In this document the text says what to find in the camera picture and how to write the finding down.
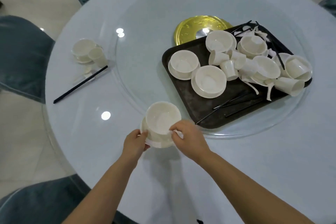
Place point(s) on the person's right hand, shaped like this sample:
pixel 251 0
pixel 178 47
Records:
pixel 189 139

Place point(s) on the person's left hand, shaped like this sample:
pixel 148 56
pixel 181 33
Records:
pixel 135 143

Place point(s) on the black tray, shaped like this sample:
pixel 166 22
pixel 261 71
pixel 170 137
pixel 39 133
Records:
pixel 199 105

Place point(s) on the white chopstick rest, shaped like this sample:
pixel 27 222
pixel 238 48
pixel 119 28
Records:
pixel 90 77

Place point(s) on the person's right forearm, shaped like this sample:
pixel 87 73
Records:
pixel 249 192

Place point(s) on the person's left forearm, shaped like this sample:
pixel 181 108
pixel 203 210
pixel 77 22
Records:
pixel 99 195

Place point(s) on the white round table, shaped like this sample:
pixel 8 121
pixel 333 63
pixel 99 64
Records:
pixel 92 139

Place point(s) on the glass lazy susan turntable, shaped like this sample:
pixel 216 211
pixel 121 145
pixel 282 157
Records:
pixel 147 61

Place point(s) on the gold turntable base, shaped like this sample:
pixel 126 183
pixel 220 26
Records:
pixel 186 32

